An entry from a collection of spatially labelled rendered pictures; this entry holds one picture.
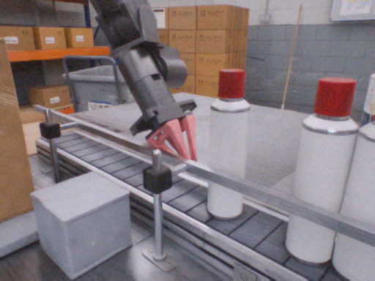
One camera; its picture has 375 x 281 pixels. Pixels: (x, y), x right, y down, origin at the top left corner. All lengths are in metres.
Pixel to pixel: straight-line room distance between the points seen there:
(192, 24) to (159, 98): 3.28
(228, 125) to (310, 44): 4.42
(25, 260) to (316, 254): 0.38
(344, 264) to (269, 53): 4.63
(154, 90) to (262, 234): 0.26
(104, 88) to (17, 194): 2.08
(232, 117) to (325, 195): 0.14
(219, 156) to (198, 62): 3.33
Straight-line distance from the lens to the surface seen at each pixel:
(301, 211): 0.35
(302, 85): 4.85
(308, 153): 0.34
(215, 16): 3.64
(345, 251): 0.38
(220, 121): 0.39
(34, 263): 0.50
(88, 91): 2.66
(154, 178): 0.37
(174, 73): 0.55
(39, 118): 1.19
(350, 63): 4.73
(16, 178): 0.55
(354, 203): 0.35
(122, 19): 0.51
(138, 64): 0.50
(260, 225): 0.45
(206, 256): 0.45
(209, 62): 3.66
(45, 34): 4.31
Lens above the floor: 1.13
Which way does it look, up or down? 20 degrees down
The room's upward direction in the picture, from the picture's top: straight up
